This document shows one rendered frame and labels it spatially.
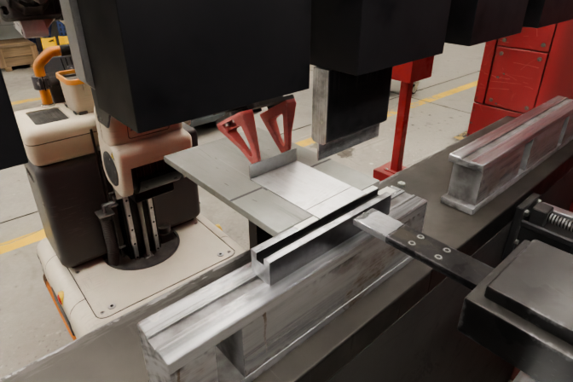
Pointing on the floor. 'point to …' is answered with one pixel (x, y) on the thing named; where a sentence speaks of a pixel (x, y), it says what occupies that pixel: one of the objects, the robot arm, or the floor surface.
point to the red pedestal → (417, 70)
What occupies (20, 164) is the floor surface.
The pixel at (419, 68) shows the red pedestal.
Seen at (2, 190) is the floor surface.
